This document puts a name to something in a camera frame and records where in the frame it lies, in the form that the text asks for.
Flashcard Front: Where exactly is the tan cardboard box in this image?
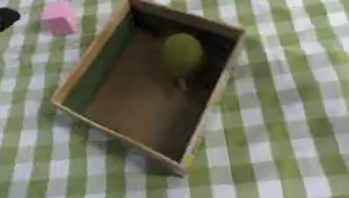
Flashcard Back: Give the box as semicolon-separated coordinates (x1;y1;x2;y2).
33;0;269;196

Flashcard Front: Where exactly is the pink block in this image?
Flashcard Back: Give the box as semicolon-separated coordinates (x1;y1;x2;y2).
36;0;82;40

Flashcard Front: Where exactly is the green toy fruit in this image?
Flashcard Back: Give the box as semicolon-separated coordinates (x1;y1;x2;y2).
157;29;209;79

